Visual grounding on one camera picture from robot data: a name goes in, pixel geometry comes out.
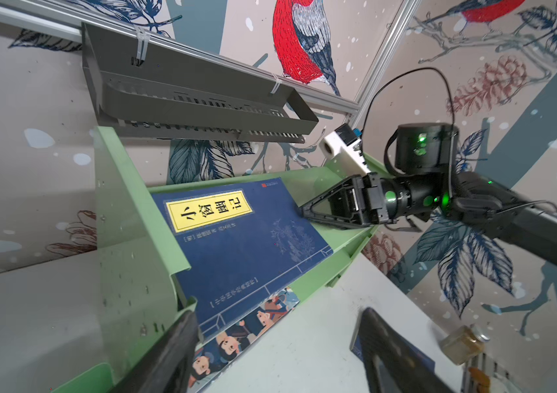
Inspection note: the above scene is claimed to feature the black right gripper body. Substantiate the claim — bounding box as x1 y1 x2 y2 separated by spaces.
359 172 411 226

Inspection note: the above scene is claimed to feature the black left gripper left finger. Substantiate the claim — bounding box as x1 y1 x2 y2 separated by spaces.
110 311 199 393

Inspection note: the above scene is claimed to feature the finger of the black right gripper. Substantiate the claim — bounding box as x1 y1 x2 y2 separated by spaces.
300 175 363 216
302 209 372 229

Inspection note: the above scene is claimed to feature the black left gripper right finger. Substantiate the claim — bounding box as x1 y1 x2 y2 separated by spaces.
358 307 451 392

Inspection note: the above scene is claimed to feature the colourful illustrated thick book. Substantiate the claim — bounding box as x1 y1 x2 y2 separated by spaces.
188 288 300 392

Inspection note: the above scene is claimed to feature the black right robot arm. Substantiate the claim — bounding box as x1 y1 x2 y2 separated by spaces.
301 123 557 314

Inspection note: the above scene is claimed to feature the small glass jar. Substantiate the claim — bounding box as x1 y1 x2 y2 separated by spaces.
439 324 491 365

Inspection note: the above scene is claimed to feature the green wooden shelf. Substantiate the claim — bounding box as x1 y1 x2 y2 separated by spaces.
53 127 377 392

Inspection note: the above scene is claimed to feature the black hanging basket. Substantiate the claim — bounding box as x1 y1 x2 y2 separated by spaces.
82 24 319 143

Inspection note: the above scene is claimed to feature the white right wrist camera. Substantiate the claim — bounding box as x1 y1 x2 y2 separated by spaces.
319 123 370 176

